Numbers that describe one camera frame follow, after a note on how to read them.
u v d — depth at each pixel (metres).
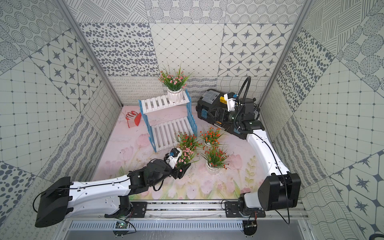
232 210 0.74
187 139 0.85
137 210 0.73
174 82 0.73
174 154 0.64
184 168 0.67
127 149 0.96
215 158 0.78
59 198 0.42
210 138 0.85
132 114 1.14
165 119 1.13
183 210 0.76
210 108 0.98
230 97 0.69
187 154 0.69
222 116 0.68
